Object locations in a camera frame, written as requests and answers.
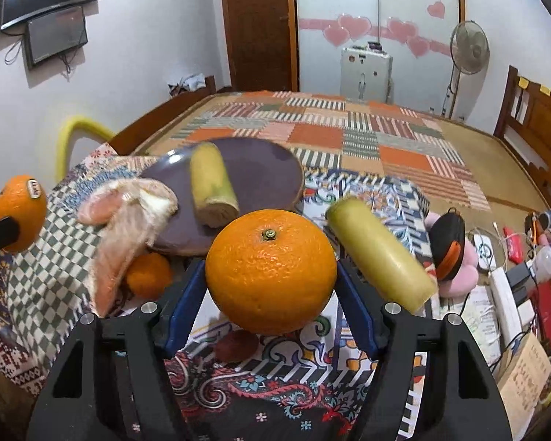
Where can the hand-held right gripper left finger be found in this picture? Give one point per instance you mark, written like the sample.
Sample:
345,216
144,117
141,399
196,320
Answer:
182,305

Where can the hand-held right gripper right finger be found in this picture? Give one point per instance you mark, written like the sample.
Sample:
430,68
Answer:
356,314

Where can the orange with sticker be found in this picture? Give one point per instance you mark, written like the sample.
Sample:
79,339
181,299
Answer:
20,211

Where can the large orange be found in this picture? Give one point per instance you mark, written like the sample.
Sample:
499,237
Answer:
271,280

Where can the small orange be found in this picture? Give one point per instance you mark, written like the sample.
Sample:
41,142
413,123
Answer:
149,278

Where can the dark red fruit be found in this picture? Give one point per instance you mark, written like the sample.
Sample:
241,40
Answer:
235,345

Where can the long yellow banana piece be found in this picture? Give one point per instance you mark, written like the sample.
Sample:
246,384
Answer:
379,252

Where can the green checkered cloth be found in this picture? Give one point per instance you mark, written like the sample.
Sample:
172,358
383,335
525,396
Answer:
59,275

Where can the dark knit patterned cloth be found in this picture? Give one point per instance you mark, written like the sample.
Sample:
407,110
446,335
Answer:
0,330

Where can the pink plush toy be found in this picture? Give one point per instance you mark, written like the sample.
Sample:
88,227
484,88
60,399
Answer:
459,280

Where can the black and orange pouch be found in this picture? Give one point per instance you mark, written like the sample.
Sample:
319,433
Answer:
447,243

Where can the short yellow banana piece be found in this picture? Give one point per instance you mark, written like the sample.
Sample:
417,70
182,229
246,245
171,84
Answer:
211,188

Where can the yellow tube chair back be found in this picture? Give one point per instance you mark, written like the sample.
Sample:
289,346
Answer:
73,131

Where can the white charger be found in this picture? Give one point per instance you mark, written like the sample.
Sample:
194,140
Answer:
486,248

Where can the purple plate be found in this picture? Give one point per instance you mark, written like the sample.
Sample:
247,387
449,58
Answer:
261,179

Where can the white power strip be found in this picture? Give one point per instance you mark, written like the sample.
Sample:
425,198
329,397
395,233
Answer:
505,305

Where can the red packet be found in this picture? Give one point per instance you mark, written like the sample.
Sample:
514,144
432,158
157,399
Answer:
512,243

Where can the patchwork blanket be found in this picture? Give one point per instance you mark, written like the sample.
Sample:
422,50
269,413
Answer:
349,142

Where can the cardboard box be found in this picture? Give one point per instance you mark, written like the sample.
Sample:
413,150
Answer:
528,376

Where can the white bottle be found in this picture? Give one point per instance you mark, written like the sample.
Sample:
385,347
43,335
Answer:
545,262

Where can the pile of clothes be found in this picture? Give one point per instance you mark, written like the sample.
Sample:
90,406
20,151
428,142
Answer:
188,83

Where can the white metal appliance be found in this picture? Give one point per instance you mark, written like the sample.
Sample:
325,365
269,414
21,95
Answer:
365,73

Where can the wooden door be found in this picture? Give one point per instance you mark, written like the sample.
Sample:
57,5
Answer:
259,27

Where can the standing fan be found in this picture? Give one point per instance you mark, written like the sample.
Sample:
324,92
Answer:
469,46

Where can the small wall monitor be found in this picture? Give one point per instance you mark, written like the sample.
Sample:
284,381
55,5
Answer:
55,34

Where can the wooden bed frame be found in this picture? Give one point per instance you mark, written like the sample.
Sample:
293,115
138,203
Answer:
532,119

